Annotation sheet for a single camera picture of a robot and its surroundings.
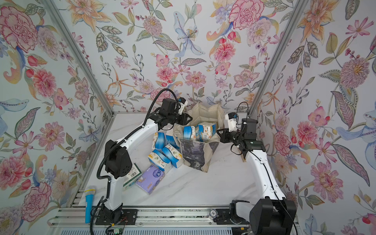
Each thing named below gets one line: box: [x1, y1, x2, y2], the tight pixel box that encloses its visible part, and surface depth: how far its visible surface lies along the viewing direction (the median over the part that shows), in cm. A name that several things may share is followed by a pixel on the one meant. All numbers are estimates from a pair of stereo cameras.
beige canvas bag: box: [172, 102, 225, 173], surface depth 85 cm
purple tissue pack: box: [135, 164, 165, 195], surface depth 84 cm
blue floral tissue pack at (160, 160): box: [147, 149, 173, 174], surface depth 88 cm
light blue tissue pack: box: [152, 132, 167, 151], surface depth 95 cm
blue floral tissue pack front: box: [195, 121, 217, 143], surface depth 86 cm
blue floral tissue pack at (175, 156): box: [162, 143, 184, 169], surface depth 90 cm
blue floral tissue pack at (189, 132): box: [183, 125, 196, 140], surface depth 85 cm
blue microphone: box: [84, 185, 96, 224], surface depth 78 cm
